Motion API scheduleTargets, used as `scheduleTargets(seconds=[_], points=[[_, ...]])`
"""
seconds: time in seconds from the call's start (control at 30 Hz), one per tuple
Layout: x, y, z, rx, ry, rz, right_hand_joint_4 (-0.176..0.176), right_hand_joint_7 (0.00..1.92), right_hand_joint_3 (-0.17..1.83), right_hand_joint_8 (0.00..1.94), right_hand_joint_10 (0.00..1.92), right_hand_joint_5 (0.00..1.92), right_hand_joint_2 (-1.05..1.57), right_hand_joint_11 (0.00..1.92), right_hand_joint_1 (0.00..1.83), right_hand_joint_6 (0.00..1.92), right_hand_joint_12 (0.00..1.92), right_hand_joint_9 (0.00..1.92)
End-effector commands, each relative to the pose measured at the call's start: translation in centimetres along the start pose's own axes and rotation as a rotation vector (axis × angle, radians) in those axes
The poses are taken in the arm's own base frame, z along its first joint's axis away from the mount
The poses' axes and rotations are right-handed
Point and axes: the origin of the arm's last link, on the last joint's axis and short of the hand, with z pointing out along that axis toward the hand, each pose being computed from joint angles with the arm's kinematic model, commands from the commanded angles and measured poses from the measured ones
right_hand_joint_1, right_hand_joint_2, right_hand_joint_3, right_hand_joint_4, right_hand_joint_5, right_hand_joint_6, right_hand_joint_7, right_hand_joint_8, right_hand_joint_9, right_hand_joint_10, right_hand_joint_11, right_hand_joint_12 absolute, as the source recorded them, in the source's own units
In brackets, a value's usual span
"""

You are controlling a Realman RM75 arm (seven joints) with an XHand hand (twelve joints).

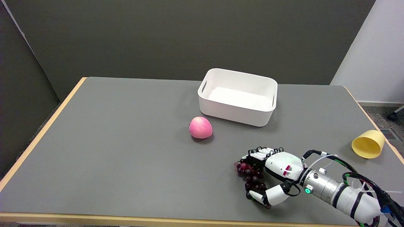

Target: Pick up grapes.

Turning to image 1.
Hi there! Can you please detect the dark purple grape bunch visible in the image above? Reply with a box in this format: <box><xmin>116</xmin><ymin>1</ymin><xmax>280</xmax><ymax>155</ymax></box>
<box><xmin>234</xmin><ymin>159</ymin><xmax>272</xmax><ymax>209</ymax></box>

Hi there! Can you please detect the pink apple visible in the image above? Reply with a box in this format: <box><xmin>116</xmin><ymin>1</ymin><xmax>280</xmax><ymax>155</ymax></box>
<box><xmin>189</xmin><ymin>116</ymin><xmax>213</xmax><ymax>139</ymax></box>

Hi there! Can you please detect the grey table mat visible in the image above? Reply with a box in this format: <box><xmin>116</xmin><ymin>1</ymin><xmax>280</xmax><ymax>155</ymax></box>
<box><xmin>0</xmin><ymin>77</ymin><xmax>404</xmax><ymax>227</ymax></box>

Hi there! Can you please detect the black chair caster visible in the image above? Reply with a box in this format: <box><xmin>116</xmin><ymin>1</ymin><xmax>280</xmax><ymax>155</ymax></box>
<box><xmin>387</xmin><ymin>106</ymin><xmax>404</xmax><ymax>121</ymax></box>

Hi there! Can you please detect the yellow paper cup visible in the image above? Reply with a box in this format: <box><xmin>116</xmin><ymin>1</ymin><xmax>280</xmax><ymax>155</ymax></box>
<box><xmin>351</xmin><ymin>130</ymin><xmax>385</xmax><ymax>159</ymax></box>

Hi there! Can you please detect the floor vent grille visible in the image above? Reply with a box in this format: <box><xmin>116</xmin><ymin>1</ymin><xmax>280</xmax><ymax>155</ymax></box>
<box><xmin>380</xmin><ymin>128</ymin><xmax>401</xmax><ymax>141</ymax></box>

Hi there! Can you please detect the white plastic storage bin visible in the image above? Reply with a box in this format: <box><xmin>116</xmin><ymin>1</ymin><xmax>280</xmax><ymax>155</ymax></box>
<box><xmin>198</xmin><ymin>68</ymin><xmax>278</xmax><ymax>127</ymax></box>

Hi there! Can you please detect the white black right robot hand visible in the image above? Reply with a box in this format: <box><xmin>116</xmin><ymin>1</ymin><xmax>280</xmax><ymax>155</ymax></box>
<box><xmin>241</xmin><ymin>147</ymin><xmax>307</xmax><ymax>207</ymax></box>

